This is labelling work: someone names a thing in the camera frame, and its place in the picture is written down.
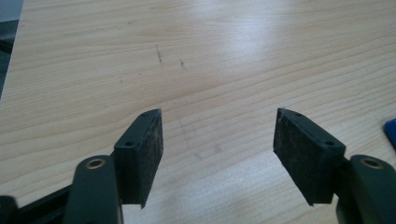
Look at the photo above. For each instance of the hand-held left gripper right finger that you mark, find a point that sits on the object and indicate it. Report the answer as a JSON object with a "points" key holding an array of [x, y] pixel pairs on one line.
{"points": [[305, 158]]}

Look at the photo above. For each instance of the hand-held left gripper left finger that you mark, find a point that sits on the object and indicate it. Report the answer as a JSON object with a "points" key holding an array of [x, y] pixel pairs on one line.
{"points": [[140, 161]]}

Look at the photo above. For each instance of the blue stapler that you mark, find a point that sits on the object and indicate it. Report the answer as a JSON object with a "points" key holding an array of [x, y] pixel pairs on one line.
{"points": [[391, 132]]}

